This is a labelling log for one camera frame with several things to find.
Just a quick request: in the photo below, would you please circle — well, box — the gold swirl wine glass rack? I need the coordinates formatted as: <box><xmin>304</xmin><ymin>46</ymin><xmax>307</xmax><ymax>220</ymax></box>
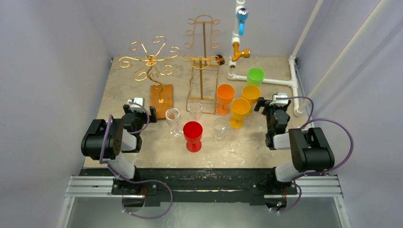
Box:
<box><xmin>118</xmin><ymin>36</ymin><xmax>181</xmax><ymax>120</ymax></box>

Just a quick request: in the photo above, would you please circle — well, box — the red plastic goblet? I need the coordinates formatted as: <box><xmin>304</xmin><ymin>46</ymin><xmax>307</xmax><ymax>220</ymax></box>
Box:
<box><xmin>183</xmin><ymin>121</ymin><xmax>203</xmax><ymax>152</ymax></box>

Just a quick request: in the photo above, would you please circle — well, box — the clear wine glass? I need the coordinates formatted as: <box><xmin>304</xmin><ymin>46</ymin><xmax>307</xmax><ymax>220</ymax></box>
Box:
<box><xmin>188</xmin><ymin>102</ymin><xmax>202</xmax><ymax>121</ymax></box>

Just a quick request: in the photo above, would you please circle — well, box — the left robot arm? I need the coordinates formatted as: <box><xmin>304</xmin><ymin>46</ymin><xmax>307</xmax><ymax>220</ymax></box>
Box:
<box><xmin>81</xmin><ymin>103</ymin><xmax>157</xmax><ymax>194</ymax></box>

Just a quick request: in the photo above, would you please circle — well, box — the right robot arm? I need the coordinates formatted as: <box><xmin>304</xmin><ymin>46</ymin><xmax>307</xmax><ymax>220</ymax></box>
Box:
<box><xmin>254</xmin><ymin>97</ymin><xmax>335</xmax><ymax>193</ymax></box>

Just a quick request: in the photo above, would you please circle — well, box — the clear stemmed glass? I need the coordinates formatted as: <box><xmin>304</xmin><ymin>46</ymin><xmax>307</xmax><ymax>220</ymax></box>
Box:
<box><xmin>165</xmin><ymin>108</ymin><xmax>182</xmax><ymax>138</ymax></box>

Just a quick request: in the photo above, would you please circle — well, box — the yellow goblet rear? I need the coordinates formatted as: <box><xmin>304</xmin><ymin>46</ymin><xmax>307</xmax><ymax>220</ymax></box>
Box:
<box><xmin>242</xmin><ymin>85</ymin><xmax>261</xmax><ymax>116</ymax></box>

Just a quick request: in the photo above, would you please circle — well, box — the yellow goblet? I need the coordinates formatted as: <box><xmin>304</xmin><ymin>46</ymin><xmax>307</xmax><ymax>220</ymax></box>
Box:
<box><xmin>229</xmin><ymin>98</ymin><xmax>250</xmax><ymax>129</ymax></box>
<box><xmin>242</xmin><ymin>85</ymin><xmax>261</xmax><ymax>116</ymax></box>

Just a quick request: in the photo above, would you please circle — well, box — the yellow goblet front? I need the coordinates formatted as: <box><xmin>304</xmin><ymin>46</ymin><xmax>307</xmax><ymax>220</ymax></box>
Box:
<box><xmin>229</xmin><ymin>98</ymin><xmax>250</xmax><ymax>129</ymax></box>

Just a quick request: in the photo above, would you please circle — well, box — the green plastic cup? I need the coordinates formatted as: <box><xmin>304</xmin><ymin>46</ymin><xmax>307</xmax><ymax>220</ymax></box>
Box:
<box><xmin>247</xmin><ymin>67</ymin><xmax>265</xmax><ymax>87</ymax></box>

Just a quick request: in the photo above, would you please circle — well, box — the orange plastic goblet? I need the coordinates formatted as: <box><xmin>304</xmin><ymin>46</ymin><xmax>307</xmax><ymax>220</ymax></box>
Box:
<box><xmin>216</xmin><ymin>84</ymin><xmax>235</xmax><ymax>116</ymax></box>

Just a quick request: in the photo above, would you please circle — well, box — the small clear tumbler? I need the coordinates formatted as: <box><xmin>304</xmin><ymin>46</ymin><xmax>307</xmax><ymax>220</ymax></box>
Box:
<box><xmin>213</xmin><ymin>118</ymin><xmax>228</xmax><ymax>140</ymax></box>

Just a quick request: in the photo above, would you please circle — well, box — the orange faucet tap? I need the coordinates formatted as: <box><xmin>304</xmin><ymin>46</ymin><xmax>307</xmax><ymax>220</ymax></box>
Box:
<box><xmin>231</xmin><ymin>42</ymin><xmax>250</xmax><ymax>62</ymax></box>

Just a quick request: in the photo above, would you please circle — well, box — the small black orange object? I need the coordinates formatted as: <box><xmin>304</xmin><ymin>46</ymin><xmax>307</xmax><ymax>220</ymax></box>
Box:
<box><xmin>216</xmin><ymin>54</ymin><xmax>225</xmax><ymax>66</ymax></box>

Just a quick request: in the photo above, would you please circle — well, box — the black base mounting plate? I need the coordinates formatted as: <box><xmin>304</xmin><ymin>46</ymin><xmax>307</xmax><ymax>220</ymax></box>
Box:
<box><xmin>79</xmin><ymin>168</ymin><xmax>298</xmax><ymax>209</ymax></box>

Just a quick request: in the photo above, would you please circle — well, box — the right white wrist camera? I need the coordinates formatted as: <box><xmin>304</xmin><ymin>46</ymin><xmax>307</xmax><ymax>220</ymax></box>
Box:
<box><xmin>270</xmin><ymin>92</ymin><xmax>289</xmax><ymax>107</ymax></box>

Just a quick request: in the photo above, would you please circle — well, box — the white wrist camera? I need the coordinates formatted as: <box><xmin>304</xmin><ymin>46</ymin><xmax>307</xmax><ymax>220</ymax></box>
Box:
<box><xmin>127</xmin><ymin>97</ymin><xmax>144</xmax><ymax>112</ymax></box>
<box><xmin>270</xmin><ymin>92</ymin><xmax>289</xmax><ymax>107</ymax></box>

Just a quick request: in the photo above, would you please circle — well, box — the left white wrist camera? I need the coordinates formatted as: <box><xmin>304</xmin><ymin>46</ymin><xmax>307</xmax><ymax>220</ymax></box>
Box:
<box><xmin>127</xmin><ymin>97</ymin><xmax>144</xmax><ymax>112</ymax></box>

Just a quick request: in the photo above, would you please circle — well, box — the gold tall wire rack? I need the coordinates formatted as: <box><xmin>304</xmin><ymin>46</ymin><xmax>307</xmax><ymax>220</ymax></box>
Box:
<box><xmin>182</xmin><ymin>14</ymin><xmax>220</xmax><ymax>114</ymax></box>

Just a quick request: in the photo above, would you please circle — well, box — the aluminium rail frame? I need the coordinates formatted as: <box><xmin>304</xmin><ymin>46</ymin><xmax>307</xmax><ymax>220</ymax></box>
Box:
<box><xmin>58</xmin><ymin>176</ymin><xmax>351</xmax><ymax>228</ymax></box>

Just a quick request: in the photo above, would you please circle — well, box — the white pvc pipe frame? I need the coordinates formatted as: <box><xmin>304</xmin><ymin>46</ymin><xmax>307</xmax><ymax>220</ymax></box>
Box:
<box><xmin>227</xmin><ymin>0</ymin><xmax>323</xmax><ymax>117</ymax></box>

